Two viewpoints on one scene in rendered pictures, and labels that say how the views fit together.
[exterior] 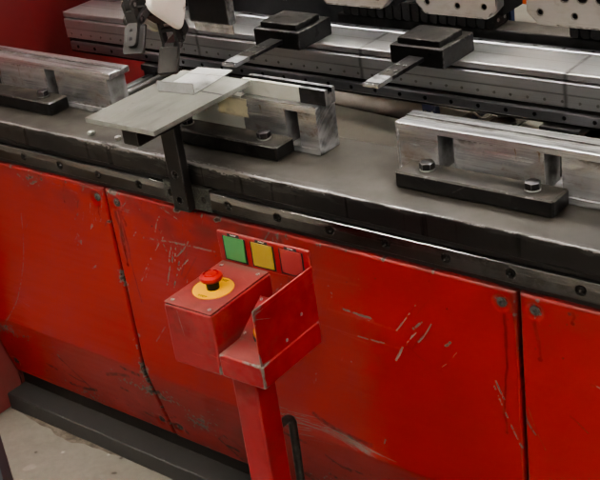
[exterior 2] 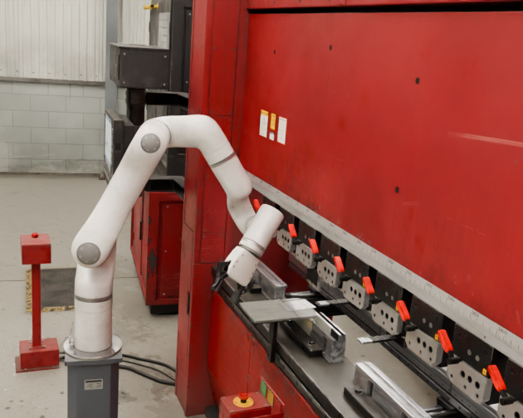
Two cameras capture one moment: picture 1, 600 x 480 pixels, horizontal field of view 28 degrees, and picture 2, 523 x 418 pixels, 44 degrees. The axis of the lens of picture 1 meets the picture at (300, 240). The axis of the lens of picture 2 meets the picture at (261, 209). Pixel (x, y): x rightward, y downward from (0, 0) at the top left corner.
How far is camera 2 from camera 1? 80 cm
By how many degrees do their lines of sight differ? 27
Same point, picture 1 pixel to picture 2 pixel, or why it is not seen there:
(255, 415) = not seen: outside the picture
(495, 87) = (426, 367)
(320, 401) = not seen: outside the picture
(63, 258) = (233, 357)
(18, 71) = not seen: hidden behind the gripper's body
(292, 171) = (310, 365)
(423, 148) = (363, 381)
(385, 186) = (339, 391)
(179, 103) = (278, 313)
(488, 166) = (382, 404)
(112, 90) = (276, 294)
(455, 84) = (412, 357)
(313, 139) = (329, 354)
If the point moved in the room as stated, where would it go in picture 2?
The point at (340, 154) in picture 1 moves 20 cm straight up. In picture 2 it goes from (338, 366) to (344, 317)
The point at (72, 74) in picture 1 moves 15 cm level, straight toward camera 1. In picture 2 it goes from (266, 279) to (256, 290)
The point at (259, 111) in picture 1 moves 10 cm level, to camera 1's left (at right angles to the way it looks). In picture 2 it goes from (315, 331) to (292, 324)
